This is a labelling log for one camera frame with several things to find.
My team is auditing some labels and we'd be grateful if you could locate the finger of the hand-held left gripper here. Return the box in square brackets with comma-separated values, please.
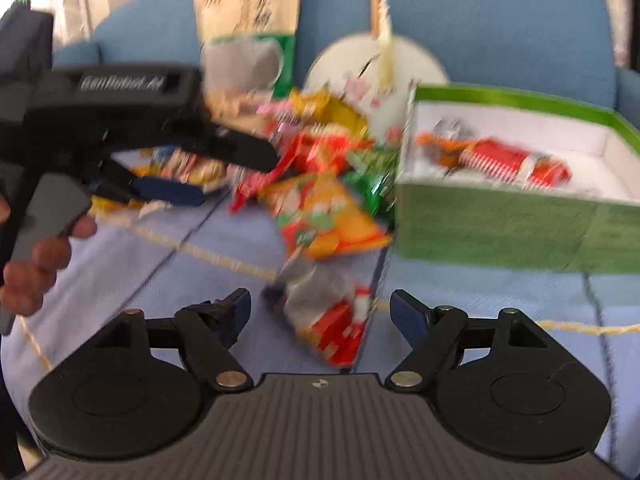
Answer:
[97, 159, 207, 208]
[197, 119, 280, 172]

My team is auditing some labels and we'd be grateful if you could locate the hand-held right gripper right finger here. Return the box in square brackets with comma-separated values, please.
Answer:
[387, 289, 548, 393]

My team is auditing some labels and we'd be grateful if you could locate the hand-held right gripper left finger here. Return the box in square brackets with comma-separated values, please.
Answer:
[95, 287, 254, 393]

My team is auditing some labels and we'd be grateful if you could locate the red silver snack bag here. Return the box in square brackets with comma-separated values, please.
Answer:
[262, 259, 375, 370]

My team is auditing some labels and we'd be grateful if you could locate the pile of snack packets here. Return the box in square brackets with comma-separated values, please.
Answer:
[92, 87, 402, 221]

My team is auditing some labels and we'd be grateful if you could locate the orange yellow snack bag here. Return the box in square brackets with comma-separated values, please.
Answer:
[260, 172, 394, 261]

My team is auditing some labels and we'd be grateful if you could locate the green cardboard box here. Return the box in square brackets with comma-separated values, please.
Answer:
[392, 82, 640, 276]

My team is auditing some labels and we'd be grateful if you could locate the orange silver snack wrapper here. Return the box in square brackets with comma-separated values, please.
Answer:
[415, 117, 482, 168]

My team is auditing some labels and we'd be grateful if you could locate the red striped snack bar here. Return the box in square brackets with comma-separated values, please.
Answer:
[457, 137, 573, 191]

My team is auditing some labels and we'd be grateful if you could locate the person's left hand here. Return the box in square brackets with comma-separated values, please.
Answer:
[0, 195, 99, 319]

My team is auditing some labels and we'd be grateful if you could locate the light blue quilted mat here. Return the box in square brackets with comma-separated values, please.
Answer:
[0, 147, 640, 466]

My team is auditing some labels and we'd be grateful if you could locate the kraft paper grain bag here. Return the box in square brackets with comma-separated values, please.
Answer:
[192, 0, 304, 111]

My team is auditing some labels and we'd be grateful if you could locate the round white hand fan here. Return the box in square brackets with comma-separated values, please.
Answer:
[304, 0, 452, 145]

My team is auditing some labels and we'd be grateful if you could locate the cream fan tassel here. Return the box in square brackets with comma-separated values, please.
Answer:
[374, 0, 397, 87]

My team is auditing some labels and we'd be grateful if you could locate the blue sofa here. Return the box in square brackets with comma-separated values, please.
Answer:
[52, 0, 640, 128]

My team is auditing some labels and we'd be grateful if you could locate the white sheer curtain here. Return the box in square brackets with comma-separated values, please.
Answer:
[596, 0, 640, 70]

